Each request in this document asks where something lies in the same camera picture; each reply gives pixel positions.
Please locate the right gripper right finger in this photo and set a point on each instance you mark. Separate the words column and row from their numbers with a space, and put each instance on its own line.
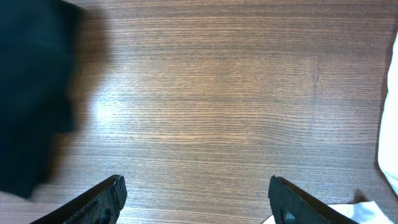
column 292, row 205

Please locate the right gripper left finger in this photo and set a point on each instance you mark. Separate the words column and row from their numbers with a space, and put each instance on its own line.
column 100, row 204

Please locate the black polo shirt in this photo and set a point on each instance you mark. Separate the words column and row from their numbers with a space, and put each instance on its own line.
column 37, row 64

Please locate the white crumpled shirt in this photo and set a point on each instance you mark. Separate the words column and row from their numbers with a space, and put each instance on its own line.
column 369, row 212

